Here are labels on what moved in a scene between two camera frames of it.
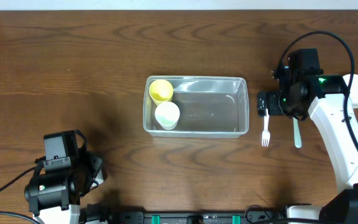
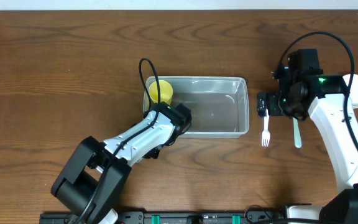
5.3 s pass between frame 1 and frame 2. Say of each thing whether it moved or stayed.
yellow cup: stayed
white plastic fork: stayed
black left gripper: moved
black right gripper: stayed
